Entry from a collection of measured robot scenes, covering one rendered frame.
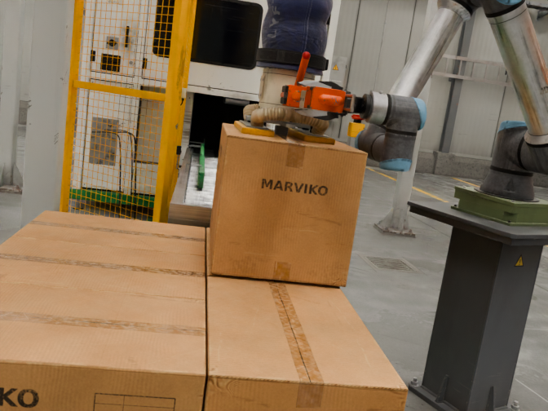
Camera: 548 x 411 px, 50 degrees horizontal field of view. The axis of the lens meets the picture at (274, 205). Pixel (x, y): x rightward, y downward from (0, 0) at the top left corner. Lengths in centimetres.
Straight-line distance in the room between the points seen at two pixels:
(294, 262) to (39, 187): 175
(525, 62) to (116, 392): 148
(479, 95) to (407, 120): 1102
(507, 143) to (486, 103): 1059
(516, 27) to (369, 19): 996
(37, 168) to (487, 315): 217
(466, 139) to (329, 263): 1105
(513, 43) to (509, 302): 93
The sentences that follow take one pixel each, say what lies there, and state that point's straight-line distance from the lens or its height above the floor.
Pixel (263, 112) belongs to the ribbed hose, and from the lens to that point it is 175.
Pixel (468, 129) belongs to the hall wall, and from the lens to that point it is 1269.
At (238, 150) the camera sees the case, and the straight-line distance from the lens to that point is 163.
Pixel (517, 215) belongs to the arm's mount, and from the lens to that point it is 218.
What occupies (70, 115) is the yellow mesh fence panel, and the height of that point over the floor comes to 81.
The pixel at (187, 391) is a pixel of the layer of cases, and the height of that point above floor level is 51.
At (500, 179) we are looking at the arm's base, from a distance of 225.
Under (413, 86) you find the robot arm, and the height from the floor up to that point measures 116.
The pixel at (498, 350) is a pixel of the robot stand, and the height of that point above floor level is 27.
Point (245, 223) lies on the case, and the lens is 166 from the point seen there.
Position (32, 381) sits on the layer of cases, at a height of 51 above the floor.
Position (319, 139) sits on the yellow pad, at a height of 96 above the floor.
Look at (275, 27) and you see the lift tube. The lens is 189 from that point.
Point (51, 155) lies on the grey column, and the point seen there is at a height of 64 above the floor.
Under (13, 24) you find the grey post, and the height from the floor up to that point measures 136.
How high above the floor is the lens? 107
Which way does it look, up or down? 10 degrees down
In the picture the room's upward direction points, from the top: 8 degrees clockwise
